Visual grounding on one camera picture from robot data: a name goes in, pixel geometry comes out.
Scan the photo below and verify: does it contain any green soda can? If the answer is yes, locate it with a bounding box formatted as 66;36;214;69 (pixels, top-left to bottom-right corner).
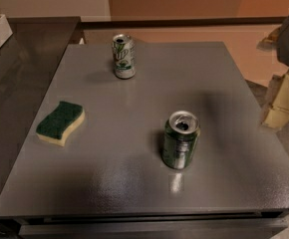
162;111;200;170

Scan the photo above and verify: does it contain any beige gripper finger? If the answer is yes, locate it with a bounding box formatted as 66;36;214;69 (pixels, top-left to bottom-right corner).
261;72;289;129
263;28;280;45

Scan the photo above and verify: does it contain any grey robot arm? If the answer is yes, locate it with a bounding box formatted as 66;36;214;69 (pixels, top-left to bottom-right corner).
261;16;289;129

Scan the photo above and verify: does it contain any drawer front under table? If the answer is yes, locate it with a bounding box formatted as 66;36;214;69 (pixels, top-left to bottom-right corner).
19;218;288;239

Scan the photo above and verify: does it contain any green yellow sponge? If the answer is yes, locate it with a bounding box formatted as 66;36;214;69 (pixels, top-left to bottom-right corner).
36;101;85;146

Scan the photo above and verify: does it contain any white 7up can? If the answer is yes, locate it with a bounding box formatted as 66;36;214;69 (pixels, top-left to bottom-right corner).
112;34;136;79

